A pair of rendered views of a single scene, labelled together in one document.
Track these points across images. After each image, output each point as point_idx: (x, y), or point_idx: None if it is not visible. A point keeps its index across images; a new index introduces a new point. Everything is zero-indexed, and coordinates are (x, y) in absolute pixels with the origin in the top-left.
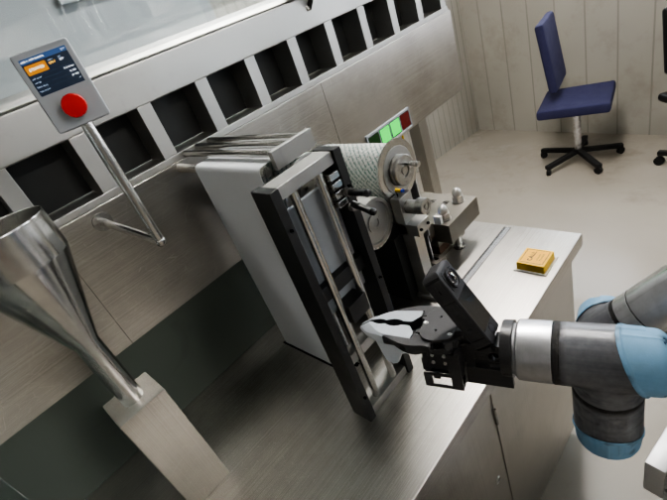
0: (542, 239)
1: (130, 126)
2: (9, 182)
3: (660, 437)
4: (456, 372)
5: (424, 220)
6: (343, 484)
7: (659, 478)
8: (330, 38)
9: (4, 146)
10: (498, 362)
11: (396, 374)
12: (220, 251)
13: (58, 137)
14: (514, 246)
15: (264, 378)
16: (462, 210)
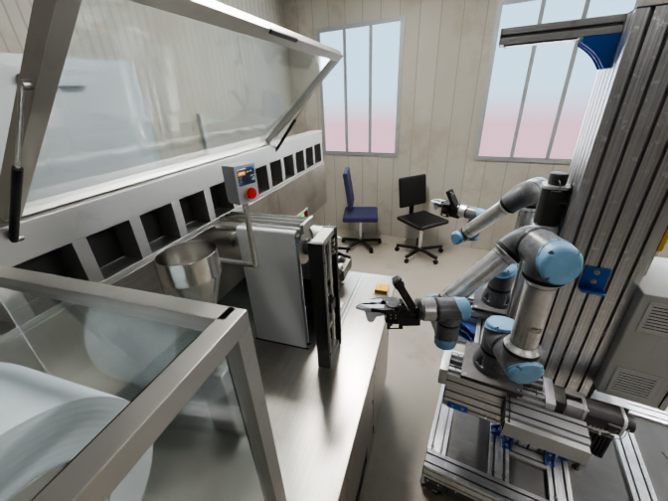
0: (381, 279)
1: (188, 199)
2: (139, 224)
3: (442, 358)
4: (401, 320)
5: (341, 266)
6: (327, 399)
7: (444, 374)
8: (281, 166)
9: (142, 202)
10: (415, 315)
11: (336, 344)
12: (227, 279)
13: (167, 201)
14: (369, 282)
15: None
16: (347, 263)
